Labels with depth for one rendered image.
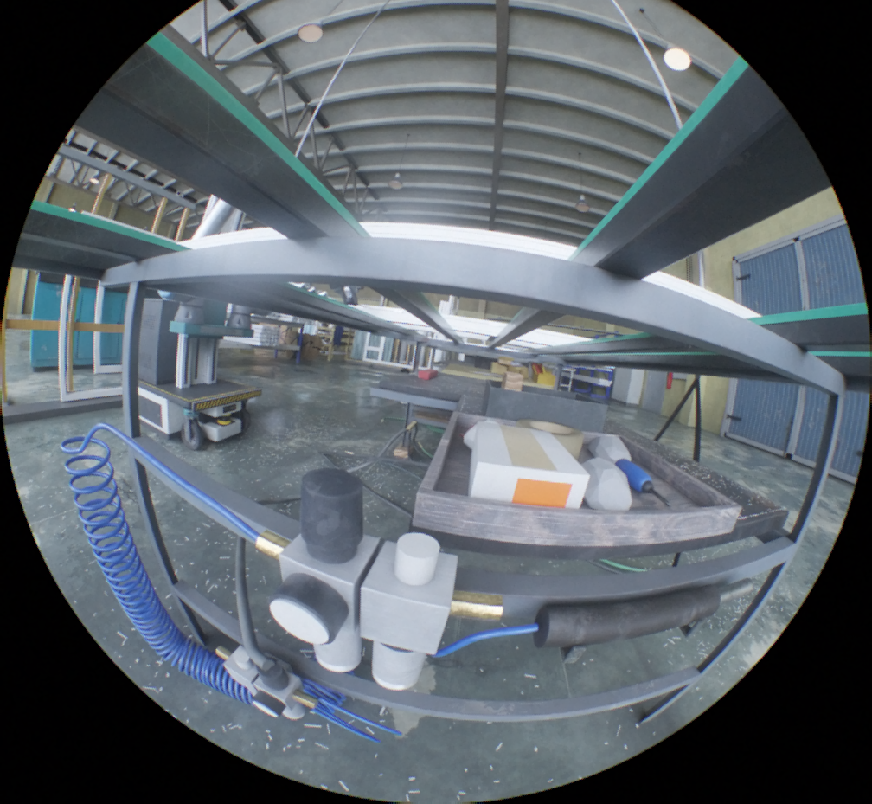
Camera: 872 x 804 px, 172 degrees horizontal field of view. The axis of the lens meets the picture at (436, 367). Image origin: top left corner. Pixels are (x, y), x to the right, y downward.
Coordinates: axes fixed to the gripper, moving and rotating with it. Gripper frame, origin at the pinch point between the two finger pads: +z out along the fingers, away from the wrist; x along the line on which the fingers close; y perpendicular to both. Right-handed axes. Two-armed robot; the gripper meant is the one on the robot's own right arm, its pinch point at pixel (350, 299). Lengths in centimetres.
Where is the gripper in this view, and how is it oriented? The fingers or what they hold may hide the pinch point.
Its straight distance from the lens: 139.2
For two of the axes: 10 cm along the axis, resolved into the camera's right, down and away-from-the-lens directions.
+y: 0.1, -6.2, 7.8
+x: -9.8, 1.5, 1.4
